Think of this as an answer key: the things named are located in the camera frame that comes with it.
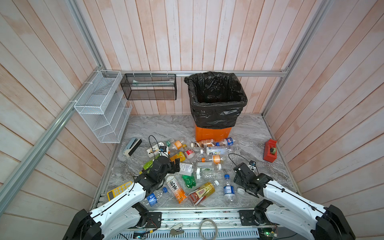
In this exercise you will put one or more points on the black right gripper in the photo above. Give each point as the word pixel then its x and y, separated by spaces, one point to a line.
pixel 236 179

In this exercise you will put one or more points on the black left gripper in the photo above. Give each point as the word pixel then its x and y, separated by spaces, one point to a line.
pixel 171 166

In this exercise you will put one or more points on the blue cap water bottle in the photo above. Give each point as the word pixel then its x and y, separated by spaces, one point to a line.
pixel 228 189

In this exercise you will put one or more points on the red label yellow tea bottle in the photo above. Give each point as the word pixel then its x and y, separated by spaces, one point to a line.
pixel 203 192

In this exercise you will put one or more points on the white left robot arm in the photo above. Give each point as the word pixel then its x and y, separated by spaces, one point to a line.
pixel 125 210

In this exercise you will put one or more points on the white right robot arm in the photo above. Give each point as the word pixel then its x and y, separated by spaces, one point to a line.
pixel 285 208

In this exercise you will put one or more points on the orange trash bin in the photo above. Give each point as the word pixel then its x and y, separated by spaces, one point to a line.
pixel 215 134

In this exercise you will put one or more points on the white label flat bottle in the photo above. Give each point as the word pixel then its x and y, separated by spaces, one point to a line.
pixel 186 169

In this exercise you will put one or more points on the yellow orange juice bottle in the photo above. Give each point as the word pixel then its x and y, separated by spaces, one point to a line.
pixel 180 155

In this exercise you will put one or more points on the crushed green bottle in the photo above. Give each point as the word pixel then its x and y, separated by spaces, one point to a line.
pixel 190 181

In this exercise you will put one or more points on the red white small bottle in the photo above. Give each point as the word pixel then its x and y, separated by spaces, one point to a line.
pixel 189 153

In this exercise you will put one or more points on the orange cap clear bottle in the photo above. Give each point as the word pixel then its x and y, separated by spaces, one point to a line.
pixel 174 144

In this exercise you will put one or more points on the white orange tea bottle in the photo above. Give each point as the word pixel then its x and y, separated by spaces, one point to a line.
pixel 176 189

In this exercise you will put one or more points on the white cap clear bottle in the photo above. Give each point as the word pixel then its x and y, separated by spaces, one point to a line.
pixel 209 172

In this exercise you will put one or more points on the orange label clear bottle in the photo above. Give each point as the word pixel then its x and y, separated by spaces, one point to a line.
pixel 215 159

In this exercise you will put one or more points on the red tape dispenser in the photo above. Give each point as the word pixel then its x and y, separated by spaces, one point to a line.
pixel 270 151

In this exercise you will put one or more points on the clear long label bottle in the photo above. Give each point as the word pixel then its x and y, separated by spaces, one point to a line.
pixel 218 150

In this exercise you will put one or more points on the blue label clear bottle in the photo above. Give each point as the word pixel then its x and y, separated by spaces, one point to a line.
pixel 156 198

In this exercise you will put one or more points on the small brown tea bottle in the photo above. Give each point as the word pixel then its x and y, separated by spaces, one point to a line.
pixel 203 143

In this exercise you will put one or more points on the white stapler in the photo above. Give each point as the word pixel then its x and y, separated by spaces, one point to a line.
pixel 131 147

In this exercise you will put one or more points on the yellow calculator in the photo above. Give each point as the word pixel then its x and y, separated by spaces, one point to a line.
pixel 118 190

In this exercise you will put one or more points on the black trash bag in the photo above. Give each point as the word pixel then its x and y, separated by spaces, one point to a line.
pixel 216 99

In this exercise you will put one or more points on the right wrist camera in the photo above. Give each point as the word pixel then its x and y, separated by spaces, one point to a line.
pixel 252 166

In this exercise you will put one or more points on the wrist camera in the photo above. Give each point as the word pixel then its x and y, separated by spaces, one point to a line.
pixel 252 166
pixel 164 151

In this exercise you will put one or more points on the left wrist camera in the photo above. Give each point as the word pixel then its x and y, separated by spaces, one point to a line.
pixel 164 151

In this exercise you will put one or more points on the black wire mesh basket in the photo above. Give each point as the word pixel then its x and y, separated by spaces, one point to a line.
pixel 149 87

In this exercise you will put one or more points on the white wire mesh shelf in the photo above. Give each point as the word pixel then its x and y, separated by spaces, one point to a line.
pixel 104 107

